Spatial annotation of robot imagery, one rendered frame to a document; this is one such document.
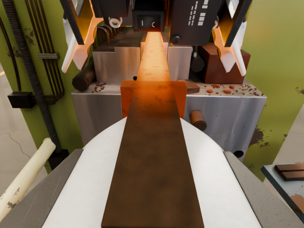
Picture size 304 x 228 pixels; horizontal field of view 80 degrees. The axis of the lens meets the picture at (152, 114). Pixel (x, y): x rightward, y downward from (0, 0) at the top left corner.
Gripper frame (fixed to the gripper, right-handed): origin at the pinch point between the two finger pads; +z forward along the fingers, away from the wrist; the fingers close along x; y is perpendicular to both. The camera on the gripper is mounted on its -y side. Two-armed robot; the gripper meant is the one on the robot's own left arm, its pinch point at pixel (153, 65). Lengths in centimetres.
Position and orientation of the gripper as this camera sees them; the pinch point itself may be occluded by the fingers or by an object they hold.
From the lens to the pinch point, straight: 20.1
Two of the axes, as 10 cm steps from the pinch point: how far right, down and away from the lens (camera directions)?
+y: -0.2, 8.7, -4.9
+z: -0.1, 4.9, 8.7
